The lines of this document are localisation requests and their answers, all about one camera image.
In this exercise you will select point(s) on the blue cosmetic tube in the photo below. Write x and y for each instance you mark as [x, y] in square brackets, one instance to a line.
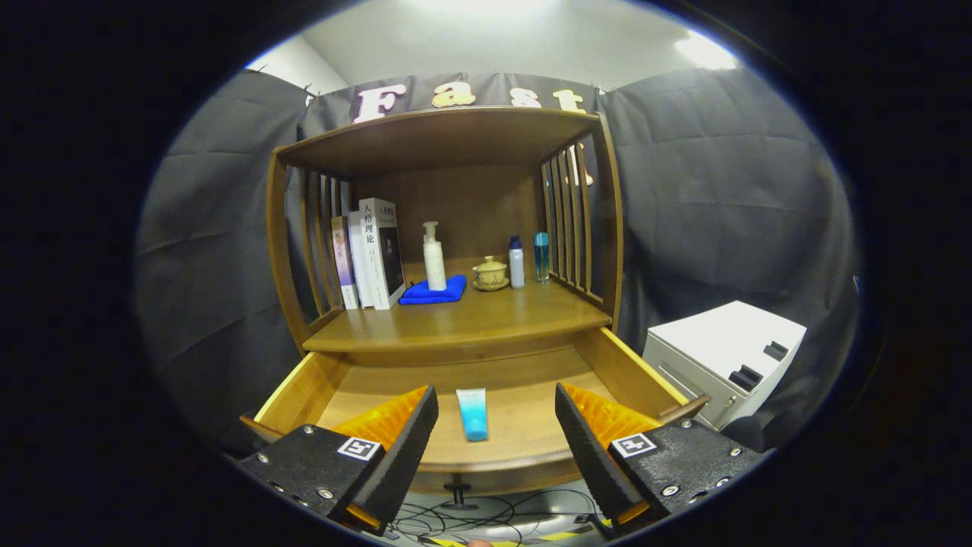
[472, 414]

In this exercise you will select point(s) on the beige lidded teacup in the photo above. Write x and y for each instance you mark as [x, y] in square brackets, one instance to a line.
[490, 272]

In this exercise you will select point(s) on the blue folded cloth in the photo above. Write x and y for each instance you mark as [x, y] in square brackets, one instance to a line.
[421, 295]

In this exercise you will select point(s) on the rectangular ceiling light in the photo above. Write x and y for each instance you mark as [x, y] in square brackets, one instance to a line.
[705, 50]

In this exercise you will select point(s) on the white box unit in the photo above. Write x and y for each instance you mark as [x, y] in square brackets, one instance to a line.
[721, 342]

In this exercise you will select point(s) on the white pump bottle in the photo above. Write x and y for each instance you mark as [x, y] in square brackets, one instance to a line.
[434, 266]

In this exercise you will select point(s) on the white book with portrait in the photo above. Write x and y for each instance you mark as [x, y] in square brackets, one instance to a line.
[380, 251]

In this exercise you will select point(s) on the wooden cabinet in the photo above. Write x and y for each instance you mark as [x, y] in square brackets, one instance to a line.
[471, 205]

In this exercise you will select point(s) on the white bottle with blue cap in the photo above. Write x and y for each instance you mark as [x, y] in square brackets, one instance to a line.
[516, 266]

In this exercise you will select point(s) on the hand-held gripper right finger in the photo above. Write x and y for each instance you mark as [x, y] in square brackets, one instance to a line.
[588, 456]

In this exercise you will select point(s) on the purple book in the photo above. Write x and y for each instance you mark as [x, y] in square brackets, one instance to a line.
[343, 262]

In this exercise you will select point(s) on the thin white book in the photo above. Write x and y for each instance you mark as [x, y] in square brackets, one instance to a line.
[359, 258]

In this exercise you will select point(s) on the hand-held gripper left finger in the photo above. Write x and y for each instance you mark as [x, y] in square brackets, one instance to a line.
[402, 456]

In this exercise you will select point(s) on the clear blue bottle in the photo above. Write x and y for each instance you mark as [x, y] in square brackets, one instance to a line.
[541, 258]

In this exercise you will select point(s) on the wooden countertop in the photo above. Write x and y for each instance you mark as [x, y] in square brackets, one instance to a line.
[471, 319]

